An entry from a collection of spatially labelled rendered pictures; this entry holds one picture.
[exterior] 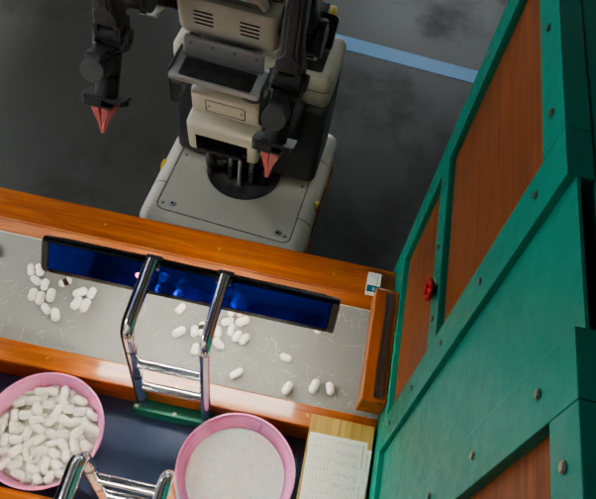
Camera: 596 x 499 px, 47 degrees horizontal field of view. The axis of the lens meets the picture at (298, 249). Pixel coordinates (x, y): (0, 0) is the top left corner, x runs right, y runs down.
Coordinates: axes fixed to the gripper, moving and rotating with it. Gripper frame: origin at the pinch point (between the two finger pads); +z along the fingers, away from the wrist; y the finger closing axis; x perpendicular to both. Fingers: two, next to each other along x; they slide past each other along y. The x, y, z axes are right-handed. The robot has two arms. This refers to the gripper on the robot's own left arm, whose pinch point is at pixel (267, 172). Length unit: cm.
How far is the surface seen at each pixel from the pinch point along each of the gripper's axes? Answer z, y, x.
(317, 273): 24.9, 18.6, 2.1
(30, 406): 54, -37, -44
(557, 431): -30, 44, -106
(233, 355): 40.3, 4.4, -21.8
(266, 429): 46, 18, -36
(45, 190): 71, -99, 83
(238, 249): 25.0, -3.6, 2.5
